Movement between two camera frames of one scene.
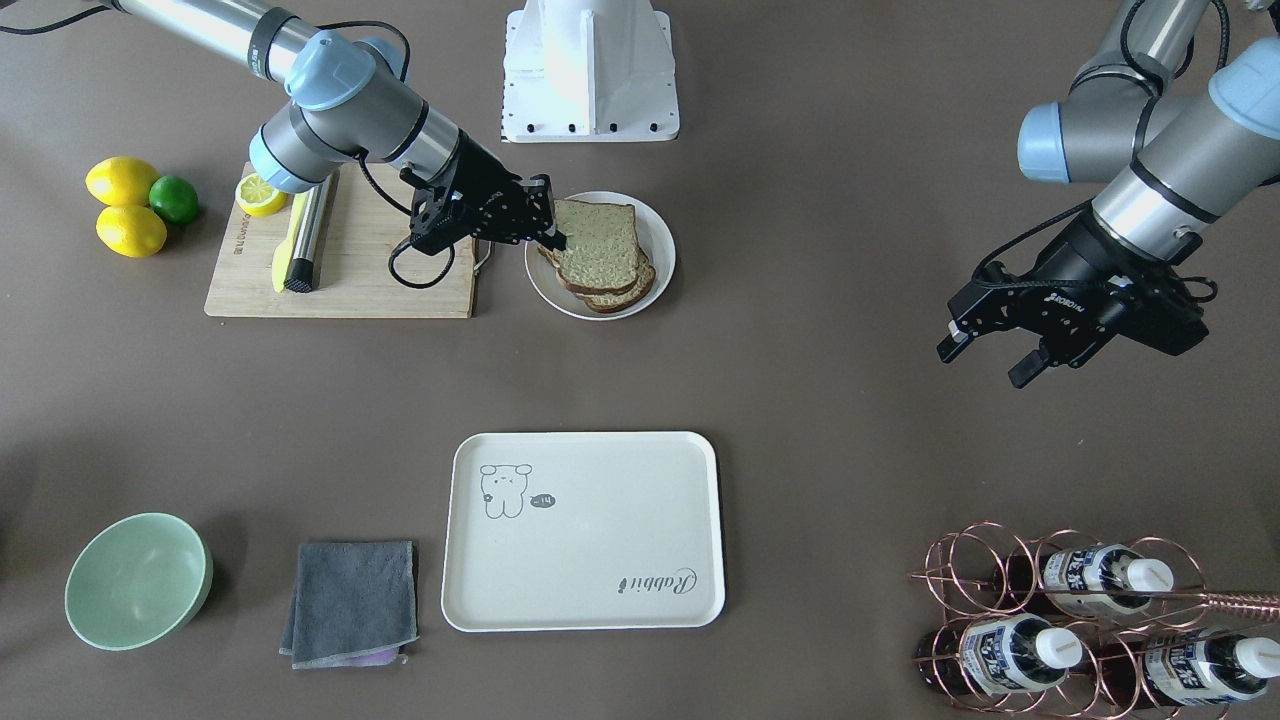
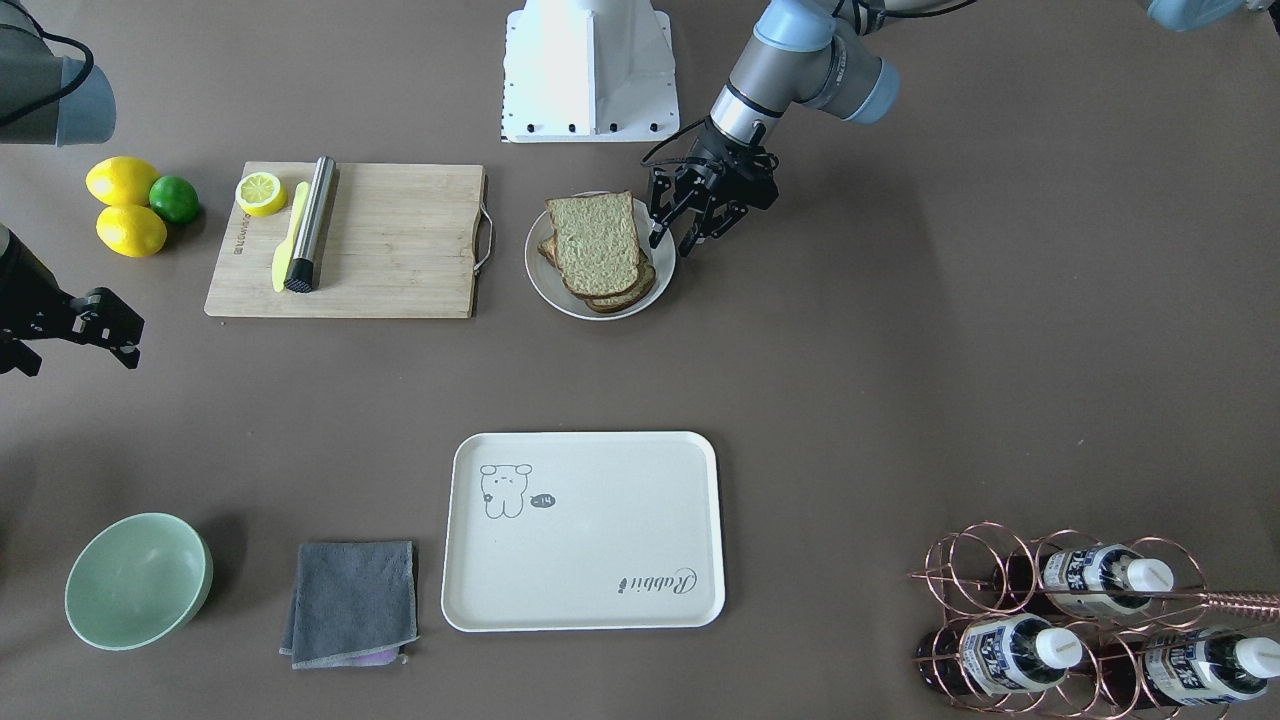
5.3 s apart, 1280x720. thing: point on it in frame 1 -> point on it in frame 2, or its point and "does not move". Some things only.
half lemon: [257, 197] does not move
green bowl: [136, 579] does not move
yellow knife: [284, 253] does not move
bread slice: [601, 252] does not move
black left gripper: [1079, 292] -> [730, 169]
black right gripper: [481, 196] -> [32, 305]
